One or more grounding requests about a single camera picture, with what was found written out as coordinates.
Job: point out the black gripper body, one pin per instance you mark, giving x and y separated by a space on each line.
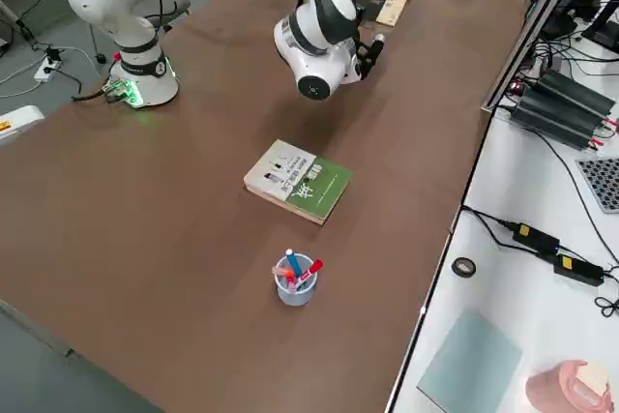
360 26

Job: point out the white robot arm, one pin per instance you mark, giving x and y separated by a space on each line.
314 60

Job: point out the green and white book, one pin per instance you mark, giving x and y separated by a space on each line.
314 190

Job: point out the circuit board with red light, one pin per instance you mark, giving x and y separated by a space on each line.
516 86

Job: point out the black monitor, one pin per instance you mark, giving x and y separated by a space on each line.
604 31

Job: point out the black ribbed power supply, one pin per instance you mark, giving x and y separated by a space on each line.
580 94
551 118

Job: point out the white side desk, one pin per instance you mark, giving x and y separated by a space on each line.
508 181

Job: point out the blue and white pen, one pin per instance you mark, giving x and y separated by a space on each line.
293 260

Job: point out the red marker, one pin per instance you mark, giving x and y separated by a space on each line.
314 268

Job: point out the orange pen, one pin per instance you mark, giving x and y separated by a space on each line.
280 270

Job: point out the black tape roll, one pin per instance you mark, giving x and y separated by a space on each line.
464 276

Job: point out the black power adapter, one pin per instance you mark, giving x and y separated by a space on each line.
537 238
578 269

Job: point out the checkerboard plate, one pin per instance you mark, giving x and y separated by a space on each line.
602 185

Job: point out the white power strip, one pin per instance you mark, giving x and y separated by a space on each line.
46 70

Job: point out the white cabinet with orange label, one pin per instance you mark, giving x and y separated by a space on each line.
19 123

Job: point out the grey-green sheet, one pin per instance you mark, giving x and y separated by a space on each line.
469 364

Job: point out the pink roll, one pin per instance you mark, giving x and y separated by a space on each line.
546 389

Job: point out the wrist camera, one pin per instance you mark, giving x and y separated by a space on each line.
370 57

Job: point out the aluminium frame post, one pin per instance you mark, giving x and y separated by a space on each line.
522 36

